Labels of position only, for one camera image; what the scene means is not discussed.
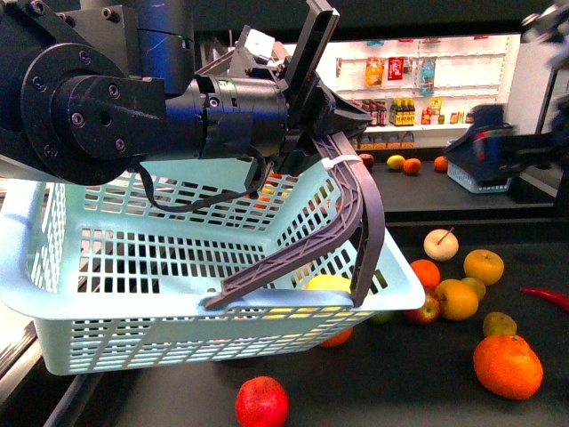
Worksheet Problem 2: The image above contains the orange beside lemon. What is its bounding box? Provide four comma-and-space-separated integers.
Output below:
403, 157, 421, 175

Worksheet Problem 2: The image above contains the red yellow apple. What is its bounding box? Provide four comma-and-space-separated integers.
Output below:
403, 290, 442, 326

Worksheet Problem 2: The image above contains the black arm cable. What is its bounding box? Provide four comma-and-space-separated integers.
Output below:
138, 155, 268, 213

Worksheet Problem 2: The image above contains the white pear with stem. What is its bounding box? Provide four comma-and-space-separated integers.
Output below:
423, 227, 460, 262

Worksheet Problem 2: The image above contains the red chili pepper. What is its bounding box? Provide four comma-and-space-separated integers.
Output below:
519, 287, 569, 312

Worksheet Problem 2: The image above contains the orange near front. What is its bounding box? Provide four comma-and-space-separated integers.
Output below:
410, 259, 441, 291

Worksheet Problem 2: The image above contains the white condiment shelf unit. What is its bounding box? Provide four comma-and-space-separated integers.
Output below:
331, 35, 520, 150

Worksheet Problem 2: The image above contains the grey basket handle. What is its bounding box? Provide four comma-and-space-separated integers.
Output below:
204, 133, 385, 310

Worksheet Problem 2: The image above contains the dark red apple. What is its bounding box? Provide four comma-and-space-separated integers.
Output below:
359, 153, 375, 170

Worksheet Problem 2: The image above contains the golden yellow apple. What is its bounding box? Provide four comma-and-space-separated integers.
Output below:
435, 279, 479, 321

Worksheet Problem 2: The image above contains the orange beside blue basket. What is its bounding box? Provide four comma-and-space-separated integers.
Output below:
433, 156, 449, 173

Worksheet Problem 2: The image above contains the black metal shelf rack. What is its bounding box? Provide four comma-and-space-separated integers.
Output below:
0, 0, 569, 427

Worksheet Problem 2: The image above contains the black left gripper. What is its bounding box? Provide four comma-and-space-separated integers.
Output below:
229, 1, 371, 176

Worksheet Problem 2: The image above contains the red apple front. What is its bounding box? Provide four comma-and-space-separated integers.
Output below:
235, 375, 289, 427

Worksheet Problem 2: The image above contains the large orange tangerine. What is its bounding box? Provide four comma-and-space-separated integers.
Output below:
473, 334, 544, 400

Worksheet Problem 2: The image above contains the small blue basket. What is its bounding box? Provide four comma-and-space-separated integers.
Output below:
447, 162, 512, 195

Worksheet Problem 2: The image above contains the light teal shopping basket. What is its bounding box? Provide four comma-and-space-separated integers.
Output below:
1, 165, 424, 375

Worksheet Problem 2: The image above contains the yellow lemon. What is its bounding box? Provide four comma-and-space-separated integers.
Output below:
303, 274, 351, 294
386, 155, 405, 171

